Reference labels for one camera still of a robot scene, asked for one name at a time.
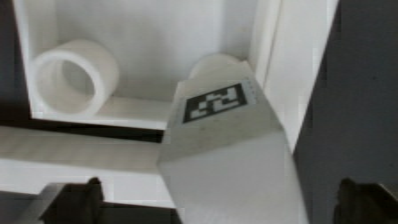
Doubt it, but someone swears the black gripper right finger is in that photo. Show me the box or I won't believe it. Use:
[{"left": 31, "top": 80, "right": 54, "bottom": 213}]
[{"left": 333, "top": 178, "right": 398, "bottom": 224}]

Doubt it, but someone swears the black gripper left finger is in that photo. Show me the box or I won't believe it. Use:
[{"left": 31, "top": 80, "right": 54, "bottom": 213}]
[{"left": 40, "top": 177, "right": 178, "bottom": 224}]

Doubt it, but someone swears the white chair leg with tag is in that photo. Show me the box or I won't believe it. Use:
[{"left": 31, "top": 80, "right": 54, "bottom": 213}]
[{"left": 159, "top": 54, "right": 310, "bottom": 224}]

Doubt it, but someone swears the white chair seat part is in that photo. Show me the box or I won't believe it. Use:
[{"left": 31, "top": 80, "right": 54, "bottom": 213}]
[{"left": 11, "top": 0, "right": 342, "bottom": 153}]

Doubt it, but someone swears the white front fence bar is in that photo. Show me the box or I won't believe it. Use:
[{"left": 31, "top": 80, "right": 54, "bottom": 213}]
[{"left": 0, "top": 126, "right": 175, "bottom": 208}]

